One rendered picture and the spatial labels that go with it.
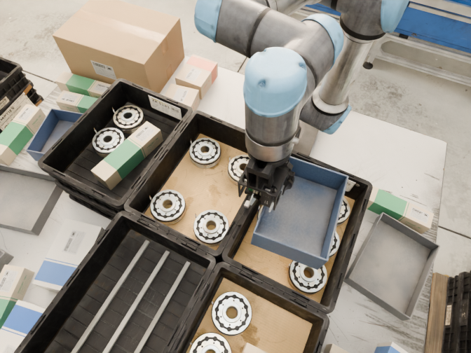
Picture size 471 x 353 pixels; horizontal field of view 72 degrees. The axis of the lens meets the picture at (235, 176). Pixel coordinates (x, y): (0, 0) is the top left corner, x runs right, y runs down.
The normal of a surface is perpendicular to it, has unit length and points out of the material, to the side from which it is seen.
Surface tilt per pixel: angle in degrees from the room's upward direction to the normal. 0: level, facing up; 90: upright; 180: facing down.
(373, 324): 0
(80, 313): 0
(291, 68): 6
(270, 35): 45
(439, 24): 90
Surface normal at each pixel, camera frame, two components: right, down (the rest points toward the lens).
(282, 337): 0.04, -0.49
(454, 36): -0.39, 0.80
